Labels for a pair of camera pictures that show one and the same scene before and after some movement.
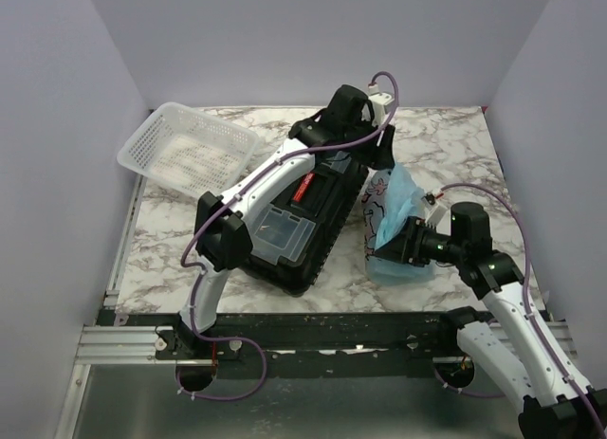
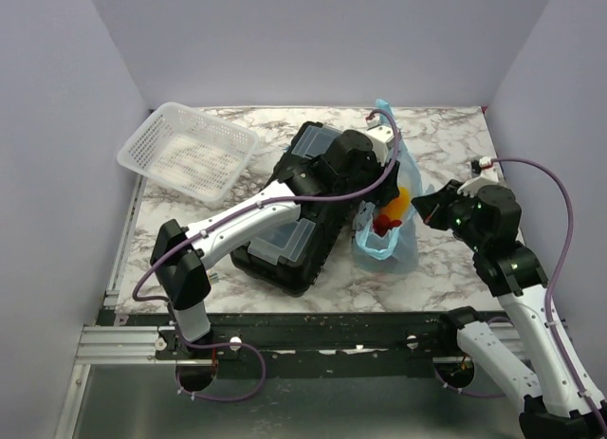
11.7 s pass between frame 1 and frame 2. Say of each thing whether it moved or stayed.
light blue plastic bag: moved
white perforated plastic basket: stayed
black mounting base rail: stayed
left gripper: moved
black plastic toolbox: stayed
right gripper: moved
